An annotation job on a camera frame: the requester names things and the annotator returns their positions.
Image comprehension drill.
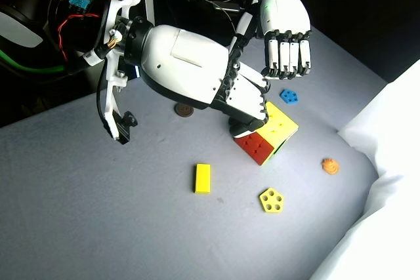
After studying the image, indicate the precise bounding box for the yellow pentagon block with holes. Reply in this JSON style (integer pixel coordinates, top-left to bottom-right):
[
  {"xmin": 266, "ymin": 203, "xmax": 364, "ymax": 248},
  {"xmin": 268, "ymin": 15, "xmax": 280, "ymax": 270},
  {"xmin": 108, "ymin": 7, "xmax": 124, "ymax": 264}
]
[{"xmin": 259, "ymin": 187, "xmax": 285, "ymax": 214}]

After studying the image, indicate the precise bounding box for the orange swirl toy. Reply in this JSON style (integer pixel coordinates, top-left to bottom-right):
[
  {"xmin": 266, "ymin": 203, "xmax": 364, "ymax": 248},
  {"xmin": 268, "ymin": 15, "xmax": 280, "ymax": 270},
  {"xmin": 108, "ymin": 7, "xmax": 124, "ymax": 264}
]
[{"xmin": 321, "ymin": 157, "xmax": 341, "ymax": 175}]

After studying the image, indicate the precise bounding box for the brown round disc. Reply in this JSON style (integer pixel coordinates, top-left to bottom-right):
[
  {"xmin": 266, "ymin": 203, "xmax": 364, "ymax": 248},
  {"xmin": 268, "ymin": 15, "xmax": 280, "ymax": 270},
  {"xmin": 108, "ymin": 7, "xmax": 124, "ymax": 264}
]
[{"xmin": 174, "ymin": 102, "xmax": 194, "ymax": 118}]

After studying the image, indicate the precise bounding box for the multicolour puzzle cube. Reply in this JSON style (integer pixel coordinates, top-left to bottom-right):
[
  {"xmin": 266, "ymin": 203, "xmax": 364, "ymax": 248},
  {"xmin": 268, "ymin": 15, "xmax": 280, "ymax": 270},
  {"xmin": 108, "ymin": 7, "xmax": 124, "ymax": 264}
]
[{"xmin": 233, "ymin": 101, "xmax": 300, "ymax": 167}]

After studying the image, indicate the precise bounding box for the white cloth sheet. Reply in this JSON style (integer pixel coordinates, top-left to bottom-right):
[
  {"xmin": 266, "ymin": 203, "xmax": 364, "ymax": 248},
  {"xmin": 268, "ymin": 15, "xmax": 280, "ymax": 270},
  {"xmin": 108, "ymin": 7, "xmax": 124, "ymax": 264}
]
[{"xmin": 308, "ymin": 58, "xmax": 420, "ymax": 280}]

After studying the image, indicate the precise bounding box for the green cable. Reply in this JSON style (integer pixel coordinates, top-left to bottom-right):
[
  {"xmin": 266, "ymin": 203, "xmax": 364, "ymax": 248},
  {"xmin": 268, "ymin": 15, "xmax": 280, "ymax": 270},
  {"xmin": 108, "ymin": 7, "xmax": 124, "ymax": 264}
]
[{"xmin": 0, "ymin": 49, "xmax": 66, "ymax": 75}]

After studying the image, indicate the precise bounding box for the grey table cloth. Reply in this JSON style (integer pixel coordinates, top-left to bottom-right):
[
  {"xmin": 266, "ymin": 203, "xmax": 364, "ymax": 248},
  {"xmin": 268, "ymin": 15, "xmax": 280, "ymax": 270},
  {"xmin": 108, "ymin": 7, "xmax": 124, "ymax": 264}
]
[{"xmin": 0, "ymin": 26, "xmax": 388, "ymax": 280}]

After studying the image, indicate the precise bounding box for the black backdrop cloth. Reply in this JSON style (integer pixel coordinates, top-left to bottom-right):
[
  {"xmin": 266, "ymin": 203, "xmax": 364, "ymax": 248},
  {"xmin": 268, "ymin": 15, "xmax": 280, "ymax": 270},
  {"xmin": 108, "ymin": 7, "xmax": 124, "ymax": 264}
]
[{"xmin": 295, "ymin": 0, "xmax": 420, "ymax": 83}]

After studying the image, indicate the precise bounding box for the yellow rectangular block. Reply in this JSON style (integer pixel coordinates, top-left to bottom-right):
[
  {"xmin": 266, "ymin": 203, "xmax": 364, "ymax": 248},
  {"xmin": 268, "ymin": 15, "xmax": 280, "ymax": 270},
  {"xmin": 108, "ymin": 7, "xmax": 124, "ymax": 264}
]
[{"xmin": 194, "ymin": 163, "xmax": 212, "ymax": 195}]

